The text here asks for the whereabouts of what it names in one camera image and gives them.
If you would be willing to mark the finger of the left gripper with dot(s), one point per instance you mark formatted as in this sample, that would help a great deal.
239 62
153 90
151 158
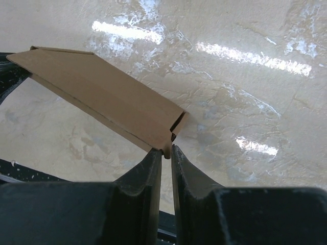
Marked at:
11 76

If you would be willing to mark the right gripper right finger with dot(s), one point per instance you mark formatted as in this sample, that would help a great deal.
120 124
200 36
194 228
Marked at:
209 213

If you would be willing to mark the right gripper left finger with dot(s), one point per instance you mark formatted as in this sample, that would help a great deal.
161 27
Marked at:
125 211

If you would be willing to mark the brown cardboard paper box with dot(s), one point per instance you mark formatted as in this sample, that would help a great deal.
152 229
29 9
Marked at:
114 98

